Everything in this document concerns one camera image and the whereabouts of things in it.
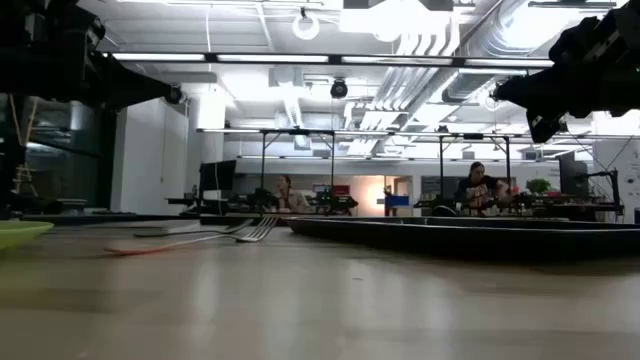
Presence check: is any green potted plant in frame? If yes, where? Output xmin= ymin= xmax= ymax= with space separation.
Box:
xmin=525 ymin=177 xmax=552 ymax=196

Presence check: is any black frame stand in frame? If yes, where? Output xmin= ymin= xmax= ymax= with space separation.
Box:
xmin=258 ymin=128 xmax=337 ymax=204
xmin=438 ymin=132 xmax=512 ymax=201

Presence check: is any white ring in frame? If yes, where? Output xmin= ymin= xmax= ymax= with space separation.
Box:
xmin=291 ymin=12 xmax=321 ymax=42

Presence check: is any dark green plastic tray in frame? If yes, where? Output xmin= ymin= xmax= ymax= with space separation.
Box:
xmin=284 ymin=215 xmax=640 ymax=261

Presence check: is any black round overhead camera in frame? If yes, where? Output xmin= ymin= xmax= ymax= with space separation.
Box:
xmin=329 ymin=77 xmax=350 ymax=100

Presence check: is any blue box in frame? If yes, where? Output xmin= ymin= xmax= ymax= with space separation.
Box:
xmin=383 ymin=194 xmax=410 ymax=217

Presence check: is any lime green plate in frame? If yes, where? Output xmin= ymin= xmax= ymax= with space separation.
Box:
xmin=0 ymin=220 xmax=55 ymax=251

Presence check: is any black monitor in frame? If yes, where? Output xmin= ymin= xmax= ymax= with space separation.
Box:
xmin=198 ymin=159 xmax=237 ymax=201
xmin=558 ymin=151 xmax=590 ymax=199

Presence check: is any metal fork orange handle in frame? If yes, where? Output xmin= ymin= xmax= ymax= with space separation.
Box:
xmin=104 ymin=215 xmax=279 ymax=257

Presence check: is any person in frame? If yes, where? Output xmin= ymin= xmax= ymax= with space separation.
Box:
xmin=276 ymin=174 xmax=314 ymax=215
xmin=453 ymin=161 xmax=511 ymax=217

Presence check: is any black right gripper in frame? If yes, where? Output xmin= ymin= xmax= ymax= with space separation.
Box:
xmin=493 ymin=0 xmax=640 ymax=144

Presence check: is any black spoon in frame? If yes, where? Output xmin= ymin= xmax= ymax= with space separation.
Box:
xmin=133 ymin=218 xmax=255 ymax=239

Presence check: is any black bar with light strips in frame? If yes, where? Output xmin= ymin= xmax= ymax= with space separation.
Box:
xmin=99 ymin=51 xmax=555 ymax=69

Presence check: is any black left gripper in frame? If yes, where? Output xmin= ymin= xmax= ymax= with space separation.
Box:
xmin=69 ymin=3 xmax=184 ymax=111

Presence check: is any black aluminium table frame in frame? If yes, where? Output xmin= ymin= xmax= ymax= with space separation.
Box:
xmin=19 ymin=212 xmax=291 ymax=226

